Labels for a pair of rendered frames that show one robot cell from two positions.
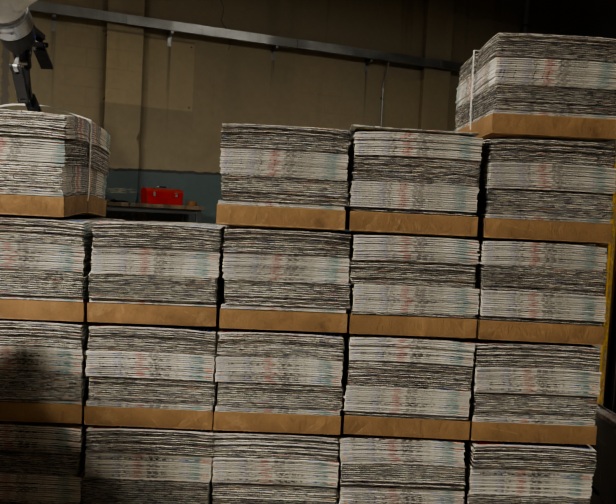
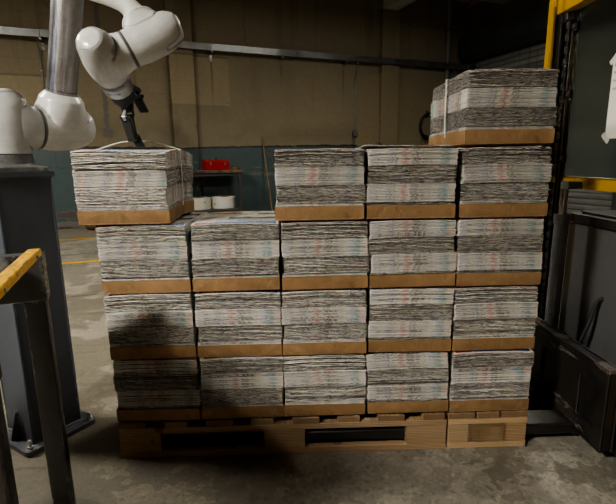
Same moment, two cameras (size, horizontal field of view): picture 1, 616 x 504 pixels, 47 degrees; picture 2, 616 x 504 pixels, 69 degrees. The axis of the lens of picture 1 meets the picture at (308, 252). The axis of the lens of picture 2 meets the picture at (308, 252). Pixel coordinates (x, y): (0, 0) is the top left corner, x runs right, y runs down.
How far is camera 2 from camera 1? 24 cm
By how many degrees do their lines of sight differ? 8
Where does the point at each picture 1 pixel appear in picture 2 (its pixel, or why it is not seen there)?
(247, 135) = (292, 157)
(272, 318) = (317, 281)
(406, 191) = (405, 189)
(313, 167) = (340, 176)
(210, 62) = (239, 70)
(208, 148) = (242, 130)
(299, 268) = (333, 246)
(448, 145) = (434, 155)
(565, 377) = (514, 307)
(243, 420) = (302, 348)
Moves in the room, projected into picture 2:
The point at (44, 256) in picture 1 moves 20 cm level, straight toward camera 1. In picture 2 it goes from (160, 250) to (163, 263)
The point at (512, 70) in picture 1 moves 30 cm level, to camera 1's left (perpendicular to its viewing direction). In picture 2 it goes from (478, 97) to (381, 98)
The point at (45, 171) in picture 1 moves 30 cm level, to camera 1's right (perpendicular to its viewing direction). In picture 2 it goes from (154, 192) to (250, 191)
